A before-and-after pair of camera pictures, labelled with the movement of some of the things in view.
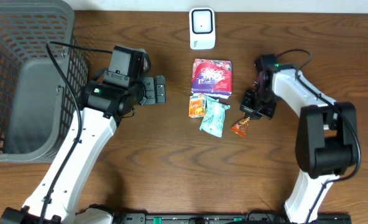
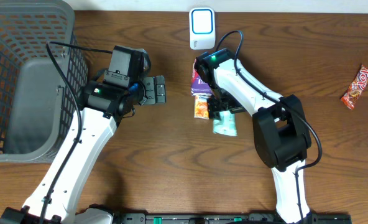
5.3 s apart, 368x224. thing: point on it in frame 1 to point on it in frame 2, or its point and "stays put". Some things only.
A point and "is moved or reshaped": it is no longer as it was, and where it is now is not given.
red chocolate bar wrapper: [240, 127] to [357, 85]
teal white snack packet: [214, 119] is moved or reshaped
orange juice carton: [197, 106] is moved or reshaped
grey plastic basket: [31, 107] stays put
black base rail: [230, 218] stays put
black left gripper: [149, 90] stays put
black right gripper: [258, 107] to [222, 104]
